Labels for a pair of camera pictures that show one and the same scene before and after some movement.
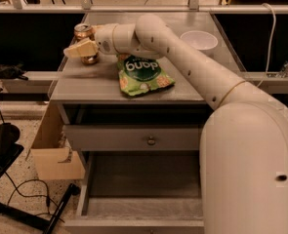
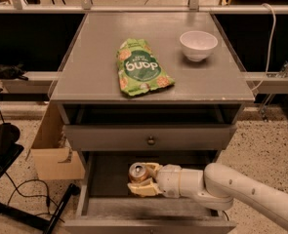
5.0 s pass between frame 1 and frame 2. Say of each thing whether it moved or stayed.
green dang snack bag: stayed
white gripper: moved
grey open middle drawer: stayed
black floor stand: stayed
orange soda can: moved
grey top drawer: stayed
